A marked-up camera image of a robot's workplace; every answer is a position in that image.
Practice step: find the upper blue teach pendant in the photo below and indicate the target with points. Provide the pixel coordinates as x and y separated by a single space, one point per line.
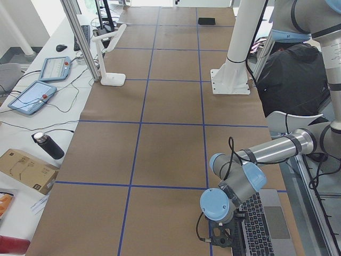
55 69

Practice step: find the lower blue teach pendant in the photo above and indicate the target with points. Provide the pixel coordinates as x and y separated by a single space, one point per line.
33 98

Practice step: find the black computer mouse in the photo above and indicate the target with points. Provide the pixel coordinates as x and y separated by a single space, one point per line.
60 47

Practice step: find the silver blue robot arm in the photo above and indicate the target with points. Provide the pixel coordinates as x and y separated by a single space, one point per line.
313 28

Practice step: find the blue teach pendant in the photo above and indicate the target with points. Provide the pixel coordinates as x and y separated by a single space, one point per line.
55 69
33 98

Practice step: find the aluminium frame post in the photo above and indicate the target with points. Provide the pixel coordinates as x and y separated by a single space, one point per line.
78 33

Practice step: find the person in black jacket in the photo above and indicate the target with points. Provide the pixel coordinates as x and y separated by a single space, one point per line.
293 80

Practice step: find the brown cardboard box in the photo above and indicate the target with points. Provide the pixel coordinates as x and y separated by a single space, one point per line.
29 170

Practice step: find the black water bottle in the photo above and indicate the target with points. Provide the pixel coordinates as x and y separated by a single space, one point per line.
48 145

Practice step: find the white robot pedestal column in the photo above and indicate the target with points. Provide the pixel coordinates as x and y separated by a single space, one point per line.
232 77

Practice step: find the black mouse pad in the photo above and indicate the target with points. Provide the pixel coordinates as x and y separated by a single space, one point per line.
205 21

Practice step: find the grey laptop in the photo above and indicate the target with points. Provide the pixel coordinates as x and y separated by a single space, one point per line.
264 231

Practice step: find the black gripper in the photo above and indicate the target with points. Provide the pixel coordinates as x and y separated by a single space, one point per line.
235 221

